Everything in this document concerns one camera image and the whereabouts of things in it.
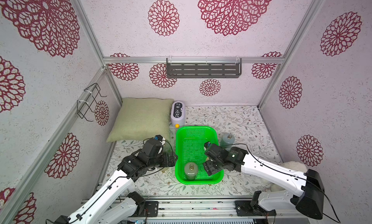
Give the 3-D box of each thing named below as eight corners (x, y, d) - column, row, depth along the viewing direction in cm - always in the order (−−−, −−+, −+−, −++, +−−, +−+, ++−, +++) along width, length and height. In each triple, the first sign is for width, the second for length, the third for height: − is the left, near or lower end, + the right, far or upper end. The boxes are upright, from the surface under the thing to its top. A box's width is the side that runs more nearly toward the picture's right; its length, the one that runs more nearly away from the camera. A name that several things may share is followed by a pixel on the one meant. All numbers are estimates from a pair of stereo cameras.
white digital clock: (171, 130, 108) (170, 121, 99) (172, 110, 121) (171, 100, 113) (185, 130, 108) (185, 121, 99) (185, 110, 121) (185, 100, 113)
